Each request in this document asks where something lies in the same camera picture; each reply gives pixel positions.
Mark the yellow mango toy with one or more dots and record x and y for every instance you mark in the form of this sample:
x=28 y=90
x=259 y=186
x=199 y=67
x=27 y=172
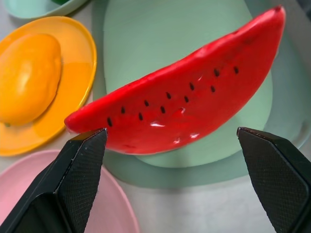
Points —
x=26 y=80

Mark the dark green item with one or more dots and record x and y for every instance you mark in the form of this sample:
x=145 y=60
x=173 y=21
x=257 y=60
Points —
x=58 y=1

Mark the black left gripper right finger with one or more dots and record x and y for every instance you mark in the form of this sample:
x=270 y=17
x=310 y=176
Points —
x=279 y=174

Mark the large pale green tray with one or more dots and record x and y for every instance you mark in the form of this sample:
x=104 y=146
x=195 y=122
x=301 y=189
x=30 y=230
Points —
x=150 y=36

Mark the pale green plate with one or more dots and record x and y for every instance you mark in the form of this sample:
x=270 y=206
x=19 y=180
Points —
x=36 y=8

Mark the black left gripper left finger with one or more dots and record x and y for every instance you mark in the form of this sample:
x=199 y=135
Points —
x=73 y=179

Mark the yellow plate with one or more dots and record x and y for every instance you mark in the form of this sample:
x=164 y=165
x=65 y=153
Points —
x=77 y=60

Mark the pink plate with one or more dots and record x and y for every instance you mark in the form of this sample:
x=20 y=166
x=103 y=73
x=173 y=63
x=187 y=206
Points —
x=19 y=184

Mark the red watermelon slice toy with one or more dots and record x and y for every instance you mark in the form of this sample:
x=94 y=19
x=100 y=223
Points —
x=194 y=97

